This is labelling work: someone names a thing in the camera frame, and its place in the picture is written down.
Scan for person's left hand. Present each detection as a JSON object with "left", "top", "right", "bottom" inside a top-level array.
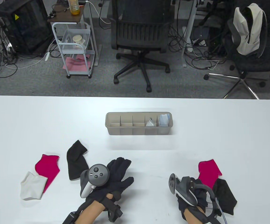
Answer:
[{"left": 85, "top": 157, "right": 134, "bottom": 203}]

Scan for person's right hand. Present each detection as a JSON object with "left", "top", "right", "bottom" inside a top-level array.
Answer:
[{"left": 176, "top": 177, "right": 209, "bottom": 221}]

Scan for grey tracking controller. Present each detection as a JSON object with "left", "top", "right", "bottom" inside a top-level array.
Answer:
[
  {"left": 80, "top": 164, "right": 110, "bottom": 198},
  {"left": 169, "top": 173, "right": 197, "bottom": 206}
]

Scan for pink sock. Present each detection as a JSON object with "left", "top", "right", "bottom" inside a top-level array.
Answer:
[
  {"left": 197, "top": 159, "right": 222, "bottom": 190},
  {"left": 35, "top": 154, "right": 60, "bottom": 194}
]

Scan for black sock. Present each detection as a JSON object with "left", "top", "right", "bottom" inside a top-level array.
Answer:
[
  {"left": 212, "top": 178, "right": 238, "bottom": 215},
  {"left": 67, "top": 140, "right": 89, "bottom": 181}
]

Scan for person's right forearm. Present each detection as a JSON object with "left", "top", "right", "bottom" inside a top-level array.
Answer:
[{"left": 185, "top": 206, "right": 206, "bottom": 224}]

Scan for person's left forearm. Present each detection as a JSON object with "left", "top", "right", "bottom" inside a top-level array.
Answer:
[{"left": 75, "top": 194, "right": 113, "bottom": 224}]

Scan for beige divided organizer box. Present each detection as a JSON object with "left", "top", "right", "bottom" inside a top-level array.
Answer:
[{"left": 105, "top": 112, "right": 173, "bottom": 136}]

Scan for pink cloth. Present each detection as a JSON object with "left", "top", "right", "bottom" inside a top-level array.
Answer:
[{"left": 62, "top": 54, "right": 92, "bottom": 71}]

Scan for black mesh office chair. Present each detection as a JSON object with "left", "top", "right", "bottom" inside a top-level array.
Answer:
[{"left": 110, "top": 0, "right": 175, "bottom": 92}]

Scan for dark chair with chrome base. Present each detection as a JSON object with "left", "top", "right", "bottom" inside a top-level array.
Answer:
[{"left": 204, "top": 7, "right": 270, "bottom": 99}]

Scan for cream cup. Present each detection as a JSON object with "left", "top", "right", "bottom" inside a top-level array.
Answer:
[{"left": 72, "top": 35, "right": 86, "bottom": 45}]

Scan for cream backpack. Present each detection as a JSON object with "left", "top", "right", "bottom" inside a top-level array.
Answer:
[{"left": 233, "top": 3, "right": 267, "bottom": 57}]

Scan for white rolling cart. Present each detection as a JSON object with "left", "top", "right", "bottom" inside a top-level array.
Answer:
[{"left": 47, "top": 2, "right": 95, "bottom": 78}]

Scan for bottle of orange liquid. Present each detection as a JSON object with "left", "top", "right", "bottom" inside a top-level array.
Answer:
[{"left": 68, "top": 0, "right": 80, "bottom": 15}]

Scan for black computer tower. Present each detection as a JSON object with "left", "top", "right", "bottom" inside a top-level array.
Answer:
[{"left": 0, "top": 0, "right": 53, "bottom": 57}]

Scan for grey cable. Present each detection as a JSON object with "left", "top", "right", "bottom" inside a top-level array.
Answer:
[{"left": 215, "top": 198, "right": 228, "bottom": 224}]

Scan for white metal frame post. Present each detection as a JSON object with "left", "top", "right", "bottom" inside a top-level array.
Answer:
[
  {"left": 182, "top": 0, "right": 197, "bottom": 68},
  {"left": 83, "top": 0, "right": 101, "bottom": 67}
]

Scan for black cable tangle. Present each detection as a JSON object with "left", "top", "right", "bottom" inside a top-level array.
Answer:
[
  {"left": 170, "top": 22, "right": 230, "bottom": 70},
  {"left": 0, "top": 22, "right": 18, "bottom": 94}
]

